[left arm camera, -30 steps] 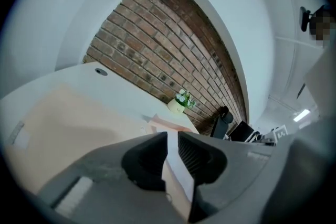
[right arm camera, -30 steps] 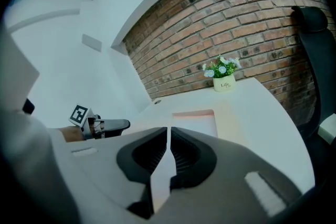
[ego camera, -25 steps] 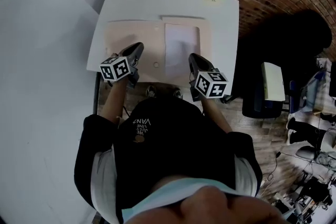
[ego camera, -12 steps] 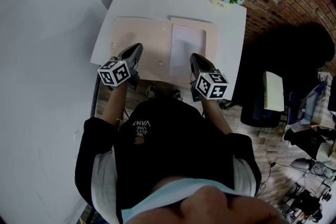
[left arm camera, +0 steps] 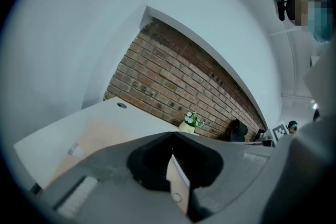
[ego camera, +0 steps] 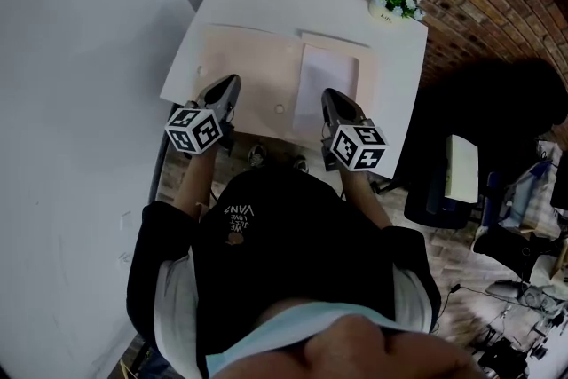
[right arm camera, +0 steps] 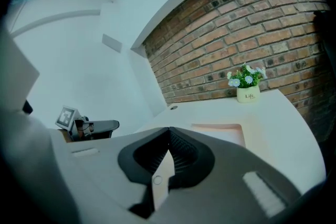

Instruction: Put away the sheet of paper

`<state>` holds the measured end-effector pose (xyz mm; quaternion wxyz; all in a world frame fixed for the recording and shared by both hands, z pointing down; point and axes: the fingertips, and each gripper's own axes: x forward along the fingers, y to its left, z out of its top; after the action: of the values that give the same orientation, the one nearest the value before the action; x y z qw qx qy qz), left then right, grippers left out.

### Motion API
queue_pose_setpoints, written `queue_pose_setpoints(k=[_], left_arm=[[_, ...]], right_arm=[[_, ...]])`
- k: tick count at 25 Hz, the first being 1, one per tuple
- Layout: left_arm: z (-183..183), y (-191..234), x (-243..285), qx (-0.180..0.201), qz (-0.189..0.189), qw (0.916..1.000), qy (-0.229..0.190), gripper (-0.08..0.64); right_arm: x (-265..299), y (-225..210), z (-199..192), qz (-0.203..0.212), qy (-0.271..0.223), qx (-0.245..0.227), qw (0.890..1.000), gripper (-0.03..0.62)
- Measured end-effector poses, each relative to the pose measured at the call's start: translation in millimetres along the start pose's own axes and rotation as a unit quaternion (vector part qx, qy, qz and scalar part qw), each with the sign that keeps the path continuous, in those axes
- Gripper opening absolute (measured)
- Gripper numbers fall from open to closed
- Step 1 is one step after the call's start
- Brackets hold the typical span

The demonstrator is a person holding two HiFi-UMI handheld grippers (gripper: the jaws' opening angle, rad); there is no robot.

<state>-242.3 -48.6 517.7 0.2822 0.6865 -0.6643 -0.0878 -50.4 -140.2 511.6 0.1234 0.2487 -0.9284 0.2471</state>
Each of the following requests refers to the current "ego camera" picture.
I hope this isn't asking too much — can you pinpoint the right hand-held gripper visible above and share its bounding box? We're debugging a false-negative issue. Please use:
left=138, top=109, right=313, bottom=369
left=319, top=87, right=390, bottom=173

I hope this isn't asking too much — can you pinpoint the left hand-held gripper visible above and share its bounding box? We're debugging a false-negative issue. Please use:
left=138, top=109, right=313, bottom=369
left=163, top=74, right=243, bottom=157

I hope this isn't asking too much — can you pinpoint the white sheet of paper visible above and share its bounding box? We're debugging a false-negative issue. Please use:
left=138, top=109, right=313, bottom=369
left=291, top=43, right=361, bottom=135

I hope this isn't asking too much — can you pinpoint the person's right forearm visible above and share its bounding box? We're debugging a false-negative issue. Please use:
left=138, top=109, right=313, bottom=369
left=339, top=168, right=394, bottom=232

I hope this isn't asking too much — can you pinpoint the person's left forearm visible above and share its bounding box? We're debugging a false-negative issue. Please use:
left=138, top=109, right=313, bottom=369
left=170, top=146, right=219, bottom=221

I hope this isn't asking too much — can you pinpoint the person's left shoe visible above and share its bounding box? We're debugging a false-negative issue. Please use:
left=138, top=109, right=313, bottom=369
left=247, top=143, right=268, bottom=168

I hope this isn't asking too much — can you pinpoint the beige open file folder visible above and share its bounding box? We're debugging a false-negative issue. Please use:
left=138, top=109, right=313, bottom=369
left=189, top=23, right=383, bottom=144

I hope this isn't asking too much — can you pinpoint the white box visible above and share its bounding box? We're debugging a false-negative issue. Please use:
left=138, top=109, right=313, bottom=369
left=443, top=134, right=481, bottom=205

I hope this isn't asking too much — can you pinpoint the person's black shirt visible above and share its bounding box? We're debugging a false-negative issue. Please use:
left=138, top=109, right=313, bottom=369
left=126, top=168, right=443, bottom=379

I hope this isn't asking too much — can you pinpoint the blue chair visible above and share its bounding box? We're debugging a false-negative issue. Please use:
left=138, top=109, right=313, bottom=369
left=481, top=170, right=505, bottom=230

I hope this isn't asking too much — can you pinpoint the white pot with white flowers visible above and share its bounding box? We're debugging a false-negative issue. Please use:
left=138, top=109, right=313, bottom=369
left=367, top=0, right=427, bottom=26

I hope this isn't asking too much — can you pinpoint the light blue face mask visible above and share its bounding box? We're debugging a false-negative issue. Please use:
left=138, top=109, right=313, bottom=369
left=204, top=301, right=403, bottom=379

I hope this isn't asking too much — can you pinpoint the person's face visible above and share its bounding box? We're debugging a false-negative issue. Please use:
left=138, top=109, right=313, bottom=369
left=212, top=317, right=485, bottom=379

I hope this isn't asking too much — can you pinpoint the black floor cable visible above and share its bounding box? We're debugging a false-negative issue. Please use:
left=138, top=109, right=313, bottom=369
left=437, top=282, right=493, bottom=316

